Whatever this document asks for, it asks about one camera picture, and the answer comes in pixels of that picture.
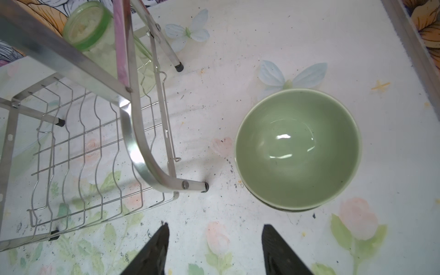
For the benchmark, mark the light green ceramic bowl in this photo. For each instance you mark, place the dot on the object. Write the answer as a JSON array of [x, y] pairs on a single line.
[[300, 134]]

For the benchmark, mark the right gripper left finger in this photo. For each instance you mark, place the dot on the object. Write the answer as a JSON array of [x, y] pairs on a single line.
[[151, 259]]

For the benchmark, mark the green glass tumbler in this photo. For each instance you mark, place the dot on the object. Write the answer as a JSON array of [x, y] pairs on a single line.
[[90, 29]]

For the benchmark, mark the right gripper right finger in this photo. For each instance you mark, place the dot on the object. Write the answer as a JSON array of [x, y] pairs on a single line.
[[279, 257]]

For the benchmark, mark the steel two-tier dish rack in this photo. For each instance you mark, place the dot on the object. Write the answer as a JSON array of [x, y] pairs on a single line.
[[80, 147]]

